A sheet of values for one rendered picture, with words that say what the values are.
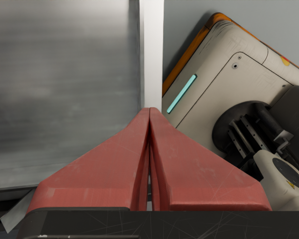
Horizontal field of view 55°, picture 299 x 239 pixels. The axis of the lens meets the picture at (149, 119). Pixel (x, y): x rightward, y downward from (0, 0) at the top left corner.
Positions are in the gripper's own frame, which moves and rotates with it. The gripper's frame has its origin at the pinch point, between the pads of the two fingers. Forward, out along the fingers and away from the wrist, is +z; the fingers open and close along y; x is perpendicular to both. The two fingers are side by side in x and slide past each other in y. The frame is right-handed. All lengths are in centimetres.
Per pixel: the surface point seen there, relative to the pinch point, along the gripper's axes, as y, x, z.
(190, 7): -17, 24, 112
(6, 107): 16.2, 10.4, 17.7
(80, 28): 6.9, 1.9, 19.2
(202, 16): -22, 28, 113
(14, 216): 17.3, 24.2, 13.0
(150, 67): -0.1, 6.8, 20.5
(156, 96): -0.9, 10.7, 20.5
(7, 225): 17.9, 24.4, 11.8
